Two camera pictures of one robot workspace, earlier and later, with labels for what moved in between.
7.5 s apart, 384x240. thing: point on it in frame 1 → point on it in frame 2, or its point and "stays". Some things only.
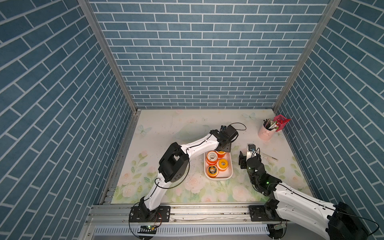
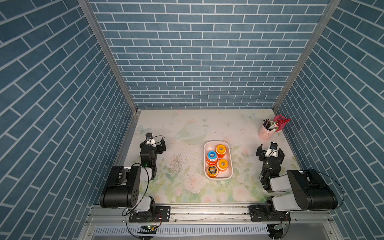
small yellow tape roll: x=222 y=164 stays
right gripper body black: x=242 y=160 → x=262 y=158
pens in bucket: x=270 y=125 stays
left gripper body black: x=227 y=147 → x=157 y=150
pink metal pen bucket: x=265 y=134 stays
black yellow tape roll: x=212 y=171 stays
